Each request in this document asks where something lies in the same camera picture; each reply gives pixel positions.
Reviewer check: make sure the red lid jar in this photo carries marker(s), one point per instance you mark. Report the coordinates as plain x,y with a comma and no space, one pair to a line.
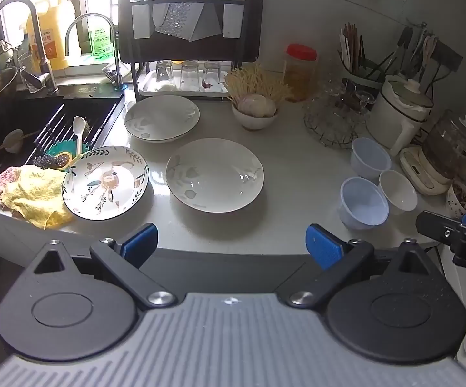
301,76

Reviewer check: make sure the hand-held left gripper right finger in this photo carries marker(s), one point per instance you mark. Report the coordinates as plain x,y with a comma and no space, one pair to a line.
323,248

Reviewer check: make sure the black sink drain rack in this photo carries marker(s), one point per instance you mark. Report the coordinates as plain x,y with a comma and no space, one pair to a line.
55,123

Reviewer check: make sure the white leaf print plate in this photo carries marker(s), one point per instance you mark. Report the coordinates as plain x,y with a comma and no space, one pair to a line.
216,177
164,117

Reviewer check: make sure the dark tall faucet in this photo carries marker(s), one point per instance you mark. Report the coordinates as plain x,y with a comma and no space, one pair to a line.
41,56

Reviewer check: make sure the black dish rack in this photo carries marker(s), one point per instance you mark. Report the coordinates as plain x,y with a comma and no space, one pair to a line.
135,80

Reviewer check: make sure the patterned bowl with grains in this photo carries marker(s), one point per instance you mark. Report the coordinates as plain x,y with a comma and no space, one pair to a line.
458,201

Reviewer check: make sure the cluster of clear glass cups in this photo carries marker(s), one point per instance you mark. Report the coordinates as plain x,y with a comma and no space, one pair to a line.
337,96

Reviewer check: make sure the white ceramic bowl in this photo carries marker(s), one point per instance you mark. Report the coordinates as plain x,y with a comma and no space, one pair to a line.
398,191

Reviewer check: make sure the chrome faucet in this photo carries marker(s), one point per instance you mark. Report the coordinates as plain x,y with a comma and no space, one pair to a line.
116,60

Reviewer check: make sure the yellow cloth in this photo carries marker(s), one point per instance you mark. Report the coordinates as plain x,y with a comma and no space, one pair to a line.
39,197

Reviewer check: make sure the white utensil holder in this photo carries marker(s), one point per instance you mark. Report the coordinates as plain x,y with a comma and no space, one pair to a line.
140,22
233,22

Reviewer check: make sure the yellow detergent bottle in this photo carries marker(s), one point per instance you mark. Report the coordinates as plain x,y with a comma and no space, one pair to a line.
51,44

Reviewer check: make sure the white spoon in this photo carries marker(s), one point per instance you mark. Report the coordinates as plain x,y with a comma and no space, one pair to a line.
79,127

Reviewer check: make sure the small grey bowl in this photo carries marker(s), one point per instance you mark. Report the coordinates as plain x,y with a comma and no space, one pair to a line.
13,141

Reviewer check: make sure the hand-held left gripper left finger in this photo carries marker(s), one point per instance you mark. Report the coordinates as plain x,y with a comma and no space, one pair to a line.
140,240

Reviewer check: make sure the pale mushroom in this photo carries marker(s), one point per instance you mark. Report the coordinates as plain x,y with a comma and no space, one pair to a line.
257,105

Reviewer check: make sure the dark scouring pad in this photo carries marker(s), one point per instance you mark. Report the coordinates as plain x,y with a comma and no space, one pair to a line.
45,162

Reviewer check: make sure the white drip tray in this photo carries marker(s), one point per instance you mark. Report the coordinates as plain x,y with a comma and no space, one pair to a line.
152,86

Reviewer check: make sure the white electric cooking pot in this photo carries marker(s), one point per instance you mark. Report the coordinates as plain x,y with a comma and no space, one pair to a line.
394,121

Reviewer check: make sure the green bottle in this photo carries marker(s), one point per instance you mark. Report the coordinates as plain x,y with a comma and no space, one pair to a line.
100,40

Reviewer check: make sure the clear drinking glass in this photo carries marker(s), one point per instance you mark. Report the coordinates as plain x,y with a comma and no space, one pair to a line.
189,74
164,72
212,74

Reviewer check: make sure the pink knitted dishcloth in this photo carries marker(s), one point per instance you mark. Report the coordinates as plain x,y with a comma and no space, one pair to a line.
5,179

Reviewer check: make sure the bundle of chopsticks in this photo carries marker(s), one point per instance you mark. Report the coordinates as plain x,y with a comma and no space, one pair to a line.
351,44

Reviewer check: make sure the patterned blade cleaver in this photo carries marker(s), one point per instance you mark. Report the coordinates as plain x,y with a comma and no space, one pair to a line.
180,20

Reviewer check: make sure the translucent plastic bowl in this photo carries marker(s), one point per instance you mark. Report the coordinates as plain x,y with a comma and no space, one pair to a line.
372,157
362,205

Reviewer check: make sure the green white chopstick holder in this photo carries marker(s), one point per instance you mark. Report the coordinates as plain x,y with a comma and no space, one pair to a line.
362,78

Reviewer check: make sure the glass health kettle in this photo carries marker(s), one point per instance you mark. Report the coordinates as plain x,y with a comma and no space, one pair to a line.
446,149

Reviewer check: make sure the black power strip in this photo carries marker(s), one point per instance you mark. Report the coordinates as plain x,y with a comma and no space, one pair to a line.
448,54

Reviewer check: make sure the hanging kitchen utensils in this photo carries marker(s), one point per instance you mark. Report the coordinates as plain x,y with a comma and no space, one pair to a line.
406,44

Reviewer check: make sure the dark brown cutting board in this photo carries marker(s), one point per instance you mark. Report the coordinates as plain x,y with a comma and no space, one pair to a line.
241,48

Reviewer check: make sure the floral print plate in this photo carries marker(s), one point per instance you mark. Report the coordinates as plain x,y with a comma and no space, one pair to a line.
108,185

